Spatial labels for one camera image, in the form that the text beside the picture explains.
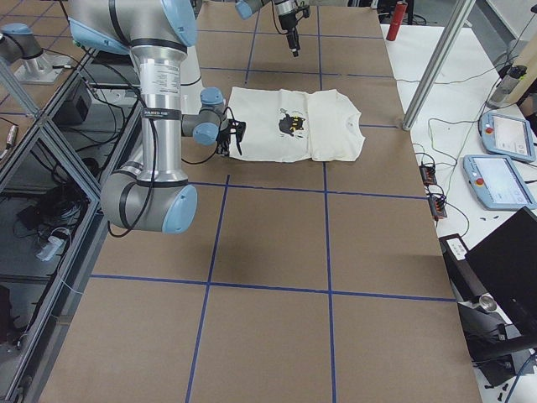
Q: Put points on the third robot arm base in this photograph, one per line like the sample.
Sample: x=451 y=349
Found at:
x=18 y=43

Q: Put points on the orange black connector box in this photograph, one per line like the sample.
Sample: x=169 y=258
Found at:
x=427 y=173

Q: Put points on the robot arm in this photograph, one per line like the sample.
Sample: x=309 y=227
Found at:
x=248 y=8
x=151 y=192

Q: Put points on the red cylinder bottle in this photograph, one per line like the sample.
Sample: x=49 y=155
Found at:
x=397 y=20

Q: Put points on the teach pendant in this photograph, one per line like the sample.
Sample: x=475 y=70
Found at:
x=496 y=182
x=501 y=134

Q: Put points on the aluminium table frame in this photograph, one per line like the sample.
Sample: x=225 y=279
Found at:
x=50 y=185

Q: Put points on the far teach pendant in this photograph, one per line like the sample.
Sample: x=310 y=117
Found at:
x=501 y=134

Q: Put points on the near teach pendant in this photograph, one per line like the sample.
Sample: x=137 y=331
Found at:
x=496 y=182

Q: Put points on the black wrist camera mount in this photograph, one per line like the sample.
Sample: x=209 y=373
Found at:
x=236 y=129
x=302 y=9

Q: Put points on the aluminium frame post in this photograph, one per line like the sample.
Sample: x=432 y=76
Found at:
x=443 y=47

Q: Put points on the white power strip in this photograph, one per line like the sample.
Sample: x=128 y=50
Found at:
x=49 y=250

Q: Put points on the cream cat print shirt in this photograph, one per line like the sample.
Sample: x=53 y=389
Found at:
x=288 y=126

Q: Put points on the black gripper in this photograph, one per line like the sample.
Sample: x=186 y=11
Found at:
x=287 y=22
x=224 y=142

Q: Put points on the clear water bottle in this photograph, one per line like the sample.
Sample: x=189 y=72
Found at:
x=510 y=80

